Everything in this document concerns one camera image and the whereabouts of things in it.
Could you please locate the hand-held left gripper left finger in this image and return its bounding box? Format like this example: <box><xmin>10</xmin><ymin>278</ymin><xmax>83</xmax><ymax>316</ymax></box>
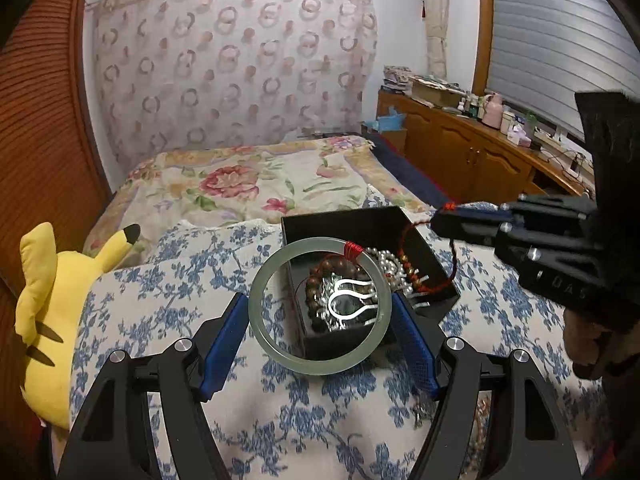
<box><xmin>57</xmin><ymin>291</ymin><xmax>250</xmax><ymax>480</ymax></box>

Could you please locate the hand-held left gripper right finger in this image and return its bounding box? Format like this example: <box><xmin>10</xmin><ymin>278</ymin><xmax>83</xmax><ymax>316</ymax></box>
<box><xmin>391</xmin><ymin>291</ymin><xmax>583</xmax><ymax>480</ymax></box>

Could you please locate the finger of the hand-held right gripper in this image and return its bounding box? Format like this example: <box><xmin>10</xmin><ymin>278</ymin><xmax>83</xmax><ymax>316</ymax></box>
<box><xmin>447</xmin><ymin>202</ymin><xmax>523</xmax><ymax>222</ymax></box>
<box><xmin>431</xmin><ymin>210</ymin><xmax>516</xmax><ymax>247</ymax></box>

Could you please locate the red string bracelet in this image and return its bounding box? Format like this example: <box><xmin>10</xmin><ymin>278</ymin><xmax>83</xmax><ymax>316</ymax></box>
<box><xmin>399</xmin><ymin>202</ymin><xmax>460</xmax><ymax>294</ymax></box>

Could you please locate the white pearl bracelet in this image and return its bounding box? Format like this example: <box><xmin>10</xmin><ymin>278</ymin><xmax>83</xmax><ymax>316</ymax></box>
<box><xmin>367</xmin><ymin>247</ymin><xmax>432</xmax><ymax>309</ymax></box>

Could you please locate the silver ornament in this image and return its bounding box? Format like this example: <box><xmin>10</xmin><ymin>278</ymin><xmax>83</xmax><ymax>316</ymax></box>
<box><xmin>319</xmin><ymin>272</ymin><xmax>383</xmax><ymax>332</ymax></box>

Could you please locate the pale green jade bangle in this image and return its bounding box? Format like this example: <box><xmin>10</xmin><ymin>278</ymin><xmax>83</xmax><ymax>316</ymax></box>
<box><xmin>247</xmin><ymin>236</ymin><xmax>393</xmax><ymax>376</ymax></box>

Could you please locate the black box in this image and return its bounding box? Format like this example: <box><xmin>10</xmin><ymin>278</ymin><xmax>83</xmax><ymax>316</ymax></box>
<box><xmin>280</xmin><ymin>206</ymin><xmax>461</xmax><ymax>361</ymax></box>

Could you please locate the brown wooden bead bracelet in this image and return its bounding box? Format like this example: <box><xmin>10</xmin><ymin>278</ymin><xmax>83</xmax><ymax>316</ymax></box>
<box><xmin>306</xmin><ymin>255</ymin><xmax>365</xmax><ymax>335</ymax></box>

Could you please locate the person's right hand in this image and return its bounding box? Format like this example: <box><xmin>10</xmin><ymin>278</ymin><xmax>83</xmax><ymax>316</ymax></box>
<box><xmin>562</xmin><ymin>305</ymin><xmax>622</xmax><ymax>381</ymax></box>

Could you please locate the wooden side cabinet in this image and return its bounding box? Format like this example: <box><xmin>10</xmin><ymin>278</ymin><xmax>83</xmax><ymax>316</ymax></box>
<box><xmin>377</xmin><ymin>89</ymin><xmax>597</xmax><ymax>206</ymax></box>

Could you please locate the dark blue blanket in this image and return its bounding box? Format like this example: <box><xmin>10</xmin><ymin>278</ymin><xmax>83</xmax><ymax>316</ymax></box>
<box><xmin>369</xmin><ymin>136</ymin><xmax>483</xmax><ymax>207</ymax></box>

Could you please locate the white tissue box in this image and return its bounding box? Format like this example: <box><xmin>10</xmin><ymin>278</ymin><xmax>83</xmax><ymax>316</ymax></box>
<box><xmin>506</xmin><ymin>124</ymin><xmax>534</xmax><ymax>149</ymax></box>

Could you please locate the pink thermos jug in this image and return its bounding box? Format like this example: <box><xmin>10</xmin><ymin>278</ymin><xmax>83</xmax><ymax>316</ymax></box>
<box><xmin>481</xmin><ymin>92</ymin><xmax>504</xmax><ymax>129</ymax></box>

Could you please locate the blue floral tablecloth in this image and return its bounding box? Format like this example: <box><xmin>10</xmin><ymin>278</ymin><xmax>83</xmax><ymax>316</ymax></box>
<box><xmin>70</xmin><ymin>185</ymin><xmax>608</xmax><ymax>480</ymax></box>

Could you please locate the blue tissue box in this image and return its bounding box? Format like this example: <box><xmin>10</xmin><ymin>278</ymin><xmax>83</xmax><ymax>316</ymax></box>
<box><xmin>362</xmin><ymin>107</ymin><xmax>407</xmax><ymax>134</ymax></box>

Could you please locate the stack of papers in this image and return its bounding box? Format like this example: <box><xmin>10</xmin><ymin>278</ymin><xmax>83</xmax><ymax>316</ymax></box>
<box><xmin>382</xmin><ymin>65</ymin><xmax>467</xmax><ymax>107</ymax></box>

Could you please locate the floral bed cover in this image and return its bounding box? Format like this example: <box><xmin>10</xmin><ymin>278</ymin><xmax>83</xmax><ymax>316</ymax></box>
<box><xmin>82</xmin><ymin>135</ymin><xmax>437</xmax><ymax>263</ymax></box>

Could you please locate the yellow plush toy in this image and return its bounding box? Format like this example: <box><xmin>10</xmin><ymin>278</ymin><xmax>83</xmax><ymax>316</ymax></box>
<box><xmin>14</xmin><ymin>222</ymin><xmax>142</xmax><ymax>431</ymax></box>

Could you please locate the grey window blind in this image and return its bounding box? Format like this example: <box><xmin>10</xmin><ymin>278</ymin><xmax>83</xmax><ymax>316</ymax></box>
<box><xmin>487</xmin><ymin>0</ymin><xmax>640</xmax><ymax>143</ymax></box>

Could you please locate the beige tied curtain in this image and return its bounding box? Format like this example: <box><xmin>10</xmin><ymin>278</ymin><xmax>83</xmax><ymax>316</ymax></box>
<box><xmin>414</xmin><ymin>0</ymin><xmax>447</xmax><ymax>80</ymax></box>

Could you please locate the circle patterned sheer curtain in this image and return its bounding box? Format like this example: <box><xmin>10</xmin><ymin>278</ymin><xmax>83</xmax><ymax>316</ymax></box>
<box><xmin>84</xmin><ymin>0</ymin><xmax>379</xmax><ymax>183</ymax></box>

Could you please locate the brown slatted wardrobe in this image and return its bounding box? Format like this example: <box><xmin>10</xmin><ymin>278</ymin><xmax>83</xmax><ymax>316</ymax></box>
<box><xmin>0</xmin><ymin>0</ymin><xmax>115</xmax><ymax>480</ymax></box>

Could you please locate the silver chain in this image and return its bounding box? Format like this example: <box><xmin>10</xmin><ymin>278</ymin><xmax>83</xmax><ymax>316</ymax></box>
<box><xmin>412</xmin><ymin>395</ymin><xmax>441</xmax><ymax>428</ymax></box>

